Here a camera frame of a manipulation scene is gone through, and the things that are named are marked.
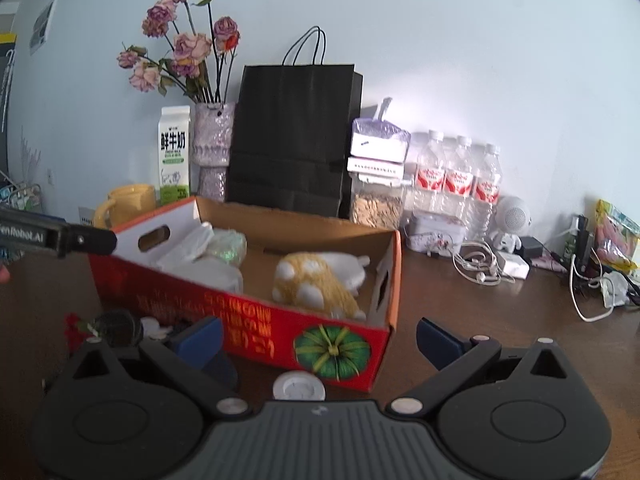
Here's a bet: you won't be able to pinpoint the black paper bag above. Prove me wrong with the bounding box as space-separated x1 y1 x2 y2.
225 26 364 220

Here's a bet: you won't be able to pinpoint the purple wrapped tissue pack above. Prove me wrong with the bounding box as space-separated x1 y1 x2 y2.
350 97 412 163

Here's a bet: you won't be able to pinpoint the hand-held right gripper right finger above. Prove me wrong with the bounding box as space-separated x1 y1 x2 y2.
386 317 571 417

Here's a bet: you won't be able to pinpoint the white bag of beads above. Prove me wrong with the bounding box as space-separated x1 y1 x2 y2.
157 222 245 293

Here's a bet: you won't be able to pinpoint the clear water bottle red label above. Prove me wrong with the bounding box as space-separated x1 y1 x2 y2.
470 143 502 243
442 135 475 221
412 130 447 216

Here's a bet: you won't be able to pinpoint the purple textured vase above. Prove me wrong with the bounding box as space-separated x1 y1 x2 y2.
194 101 237 203

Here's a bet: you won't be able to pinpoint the yellow and white plush toy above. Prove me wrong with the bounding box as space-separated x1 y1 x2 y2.
272 252 372 322

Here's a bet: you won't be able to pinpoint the white wall panel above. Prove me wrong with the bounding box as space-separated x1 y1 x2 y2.
29 0 60 56

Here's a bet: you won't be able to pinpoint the red artificial rose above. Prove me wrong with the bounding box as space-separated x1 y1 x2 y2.
64 312 101 351

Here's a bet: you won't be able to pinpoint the yellow snack bag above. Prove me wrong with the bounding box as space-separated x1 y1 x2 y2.
594 199 640 273

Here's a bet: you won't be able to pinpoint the bunch of dried roses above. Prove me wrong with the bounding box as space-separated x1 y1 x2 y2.
116 0 241 106

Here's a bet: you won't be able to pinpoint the white cable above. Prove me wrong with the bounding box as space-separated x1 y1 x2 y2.
570 260 618 323

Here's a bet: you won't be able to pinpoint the white flat box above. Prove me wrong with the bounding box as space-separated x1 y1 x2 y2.
347 157 406 178

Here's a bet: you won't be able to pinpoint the clear jar of seeds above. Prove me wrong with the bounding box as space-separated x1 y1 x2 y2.
348 172 407 231

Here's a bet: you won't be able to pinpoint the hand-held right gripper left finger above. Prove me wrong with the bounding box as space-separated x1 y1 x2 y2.
67 316 251 418

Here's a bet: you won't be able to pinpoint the white flat charger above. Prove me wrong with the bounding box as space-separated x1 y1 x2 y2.
497 252 531 279

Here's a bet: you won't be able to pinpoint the red cardboard box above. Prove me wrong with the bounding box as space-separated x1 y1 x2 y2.
87 196 403 393

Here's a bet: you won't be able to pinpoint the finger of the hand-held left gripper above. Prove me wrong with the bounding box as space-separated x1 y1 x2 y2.
0 206 68 225
59 224 118 259

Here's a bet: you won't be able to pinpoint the white round lid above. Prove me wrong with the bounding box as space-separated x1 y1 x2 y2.
272 371 326 401

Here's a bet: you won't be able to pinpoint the black upright device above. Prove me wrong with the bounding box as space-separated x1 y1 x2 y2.
574 214 596 281

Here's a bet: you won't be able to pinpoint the metal trolley with supplies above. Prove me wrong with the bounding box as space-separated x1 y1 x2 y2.
0 170 43 216

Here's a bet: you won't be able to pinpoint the white crumpled face mask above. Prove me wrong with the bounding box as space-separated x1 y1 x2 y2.
600 270 631 308

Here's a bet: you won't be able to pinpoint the yellow mug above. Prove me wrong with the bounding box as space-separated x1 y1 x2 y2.
92 184 158 231

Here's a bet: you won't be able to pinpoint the white wired earphones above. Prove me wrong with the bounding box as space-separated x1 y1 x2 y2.
452 241 516 283

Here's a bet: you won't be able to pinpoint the white robot-shaped speaker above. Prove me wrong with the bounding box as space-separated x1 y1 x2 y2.
487 195 532 253

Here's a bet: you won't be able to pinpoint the white green milk carton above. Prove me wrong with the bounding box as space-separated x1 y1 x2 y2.
158 105 192 207

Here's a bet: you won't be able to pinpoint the black yellow-edged board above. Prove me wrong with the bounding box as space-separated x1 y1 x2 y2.
0 2 18 126

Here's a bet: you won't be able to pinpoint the floral tin box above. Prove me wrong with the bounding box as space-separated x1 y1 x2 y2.
404 210 468 253

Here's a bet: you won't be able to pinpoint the iridescent plastic bag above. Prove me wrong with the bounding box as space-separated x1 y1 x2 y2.
207 229 248 266

